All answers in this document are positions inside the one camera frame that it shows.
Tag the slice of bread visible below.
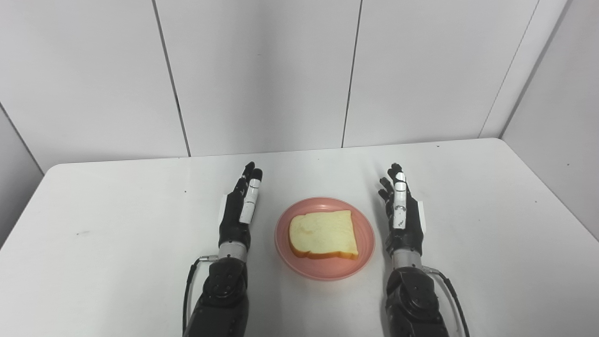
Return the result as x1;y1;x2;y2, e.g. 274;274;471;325
288;210;359;261

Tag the pink round plate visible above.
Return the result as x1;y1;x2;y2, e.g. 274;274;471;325
275;197;376;281

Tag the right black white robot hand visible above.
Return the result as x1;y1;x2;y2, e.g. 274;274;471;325
378;163;427;256

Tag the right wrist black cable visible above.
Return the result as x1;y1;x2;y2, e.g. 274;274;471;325
423;266;470;337

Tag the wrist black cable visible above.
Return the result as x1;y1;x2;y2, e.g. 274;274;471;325
182;255;219;337
423;266;470;337

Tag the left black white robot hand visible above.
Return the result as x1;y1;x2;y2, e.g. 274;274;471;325
218;162;263;249

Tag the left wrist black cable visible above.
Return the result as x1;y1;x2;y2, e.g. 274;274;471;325
182;255;219;337

